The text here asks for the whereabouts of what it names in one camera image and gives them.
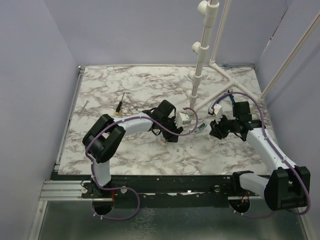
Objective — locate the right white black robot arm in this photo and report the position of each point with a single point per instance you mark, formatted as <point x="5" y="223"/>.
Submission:
<point x="288" y="185"/>

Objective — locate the aluminium extrusion rail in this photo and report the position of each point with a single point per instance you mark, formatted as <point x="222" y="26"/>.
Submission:
<point x="66" y="190"/>

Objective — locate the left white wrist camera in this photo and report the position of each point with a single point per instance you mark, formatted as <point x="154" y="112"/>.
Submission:
<point x="181" y="119"/>

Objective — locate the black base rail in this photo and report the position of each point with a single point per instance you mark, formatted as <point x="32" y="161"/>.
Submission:
<point x="160" y="191"/>

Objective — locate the yellow black screwdriver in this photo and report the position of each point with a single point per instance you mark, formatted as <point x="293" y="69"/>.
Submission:
<point x="119" y="106"/>

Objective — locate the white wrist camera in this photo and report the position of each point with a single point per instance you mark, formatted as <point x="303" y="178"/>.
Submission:
<point x="216" y="110"/>
<point x="181" y="119"/>

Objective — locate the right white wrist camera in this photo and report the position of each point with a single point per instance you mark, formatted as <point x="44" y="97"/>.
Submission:
<point x="216" y="110"/>

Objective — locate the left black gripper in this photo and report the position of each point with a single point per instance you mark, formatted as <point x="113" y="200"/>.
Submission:
<point x="170" y="137"/>

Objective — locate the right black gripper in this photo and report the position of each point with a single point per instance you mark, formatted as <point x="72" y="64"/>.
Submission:
<point x="216" y="130"/>

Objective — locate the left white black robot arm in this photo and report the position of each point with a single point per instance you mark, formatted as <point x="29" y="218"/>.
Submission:
<point x="103" y="139"/>

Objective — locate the blue handled pliers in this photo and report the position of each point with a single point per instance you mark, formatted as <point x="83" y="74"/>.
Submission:
<point x="230" y="95"/>

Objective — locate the small silver wrench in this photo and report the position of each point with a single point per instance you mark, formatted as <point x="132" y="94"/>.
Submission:
<point x="83" y="108"/>

